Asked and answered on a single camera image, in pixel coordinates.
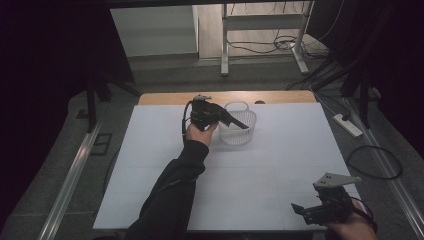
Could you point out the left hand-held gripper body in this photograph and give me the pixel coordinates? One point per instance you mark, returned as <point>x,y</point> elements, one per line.
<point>203,113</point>

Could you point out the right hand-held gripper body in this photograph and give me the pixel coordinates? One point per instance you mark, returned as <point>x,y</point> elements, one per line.
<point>335,203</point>

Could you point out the white plastic mesh basket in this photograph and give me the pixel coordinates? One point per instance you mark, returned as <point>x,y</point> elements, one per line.
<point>237,137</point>

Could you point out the person's left hand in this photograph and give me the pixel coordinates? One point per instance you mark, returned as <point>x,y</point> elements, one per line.
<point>200,135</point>

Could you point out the person's right hand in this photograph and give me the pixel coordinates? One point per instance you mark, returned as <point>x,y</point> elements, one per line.
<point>355,230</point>

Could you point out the white table cover sheet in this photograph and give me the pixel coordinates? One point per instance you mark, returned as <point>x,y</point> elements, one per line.
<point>273,160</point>

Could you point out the wooden table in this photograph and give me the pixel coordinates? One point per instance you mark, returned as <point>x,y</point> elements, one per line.
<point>283,96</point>

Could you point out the white power strip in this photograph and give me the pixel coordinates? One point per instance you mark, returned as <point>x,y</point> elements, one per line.
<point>350,126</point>

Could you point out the white panel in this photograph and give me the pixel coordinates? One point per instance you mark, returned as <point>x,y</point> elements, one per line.
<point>153,31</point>

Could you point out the black floor plate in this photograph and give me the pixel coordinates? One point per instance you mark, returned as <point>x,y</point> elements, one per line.
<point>101,144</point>

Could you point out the black tripod stand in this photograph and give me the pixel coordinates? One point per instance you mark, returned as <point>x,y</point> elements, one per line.
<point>360,86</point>
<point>91,100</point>

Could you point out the black curtain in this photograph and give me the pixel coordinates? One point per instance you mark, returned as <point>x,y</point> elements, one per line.
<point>396,66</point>
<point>43,66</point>

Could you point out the aluminium floor rail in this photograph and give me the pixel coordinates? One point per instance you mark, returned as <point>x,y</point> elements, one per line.
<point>396,186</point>
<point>70,183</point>

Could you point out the white metal stand frame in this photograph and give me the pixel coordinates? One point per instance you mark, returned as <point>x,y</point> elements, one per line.
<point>263,22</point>

